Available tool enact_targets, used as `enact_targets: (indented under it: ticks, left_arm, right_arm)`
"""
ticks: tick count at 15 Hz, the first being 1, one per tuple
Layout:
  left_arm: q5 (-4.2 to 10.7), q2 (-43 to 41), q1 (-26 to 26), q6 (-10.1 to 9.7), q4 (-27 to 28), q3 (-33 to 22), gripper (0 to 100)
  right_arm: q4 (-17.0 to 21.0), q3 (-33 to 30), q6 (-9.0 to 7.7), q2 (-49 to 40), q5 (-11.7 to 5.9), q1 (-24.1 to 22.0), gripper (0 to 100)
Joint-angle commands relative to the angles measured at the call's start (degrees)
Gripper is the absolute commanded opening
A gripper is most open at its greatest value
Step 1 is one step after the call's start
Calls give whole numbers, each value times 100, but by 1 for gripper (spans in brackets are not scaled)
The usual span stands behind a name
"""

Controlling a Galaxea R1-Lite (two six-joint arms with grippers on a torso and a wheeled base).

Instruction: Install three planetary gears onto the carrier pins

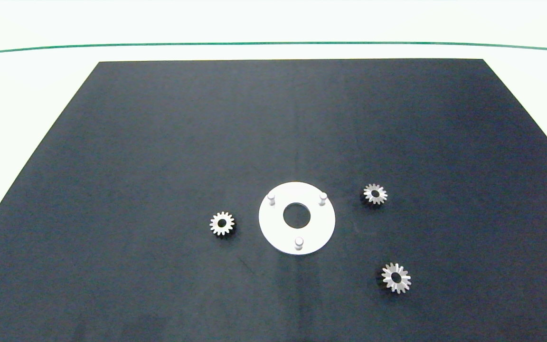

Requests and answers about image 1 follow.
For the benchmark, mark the small steel planetary gear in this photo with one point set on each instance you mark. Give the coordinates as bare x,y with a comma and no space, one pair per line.
403,278
381,194
215,223

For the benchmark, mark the dark rectangular mat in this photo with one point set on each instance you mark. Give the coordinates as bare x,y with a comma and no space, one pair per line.
159,142

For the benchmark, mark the round white carrier plate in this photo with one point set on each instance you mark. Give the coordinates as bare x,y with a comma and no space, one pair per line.
273,223

